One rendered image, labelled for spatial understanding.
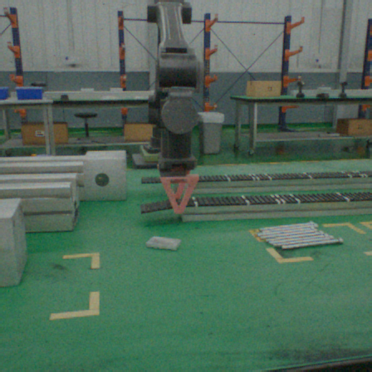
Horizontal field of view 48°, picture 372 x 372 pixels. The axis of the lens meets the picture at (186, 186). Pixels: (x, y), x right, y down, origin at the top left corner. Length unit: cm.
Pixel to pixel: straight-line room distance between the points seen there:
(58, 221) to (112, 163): 22
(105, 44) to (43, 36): 112
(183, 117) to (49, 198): 27
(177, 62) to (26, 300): 44
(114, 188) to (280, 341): 58
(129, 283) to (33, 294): 12
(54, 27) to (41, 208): 781
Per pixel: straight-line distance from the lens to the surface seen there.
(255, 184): 101
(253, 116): 577
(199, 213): 80
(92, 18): 848
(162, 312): 51
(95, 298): 55
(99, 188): 94
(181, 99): 68
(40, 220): 78
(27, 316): 53
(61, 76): 844
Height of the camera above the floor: 104
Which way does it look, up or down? 15 degrees down
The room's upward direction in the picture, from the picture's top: straight up
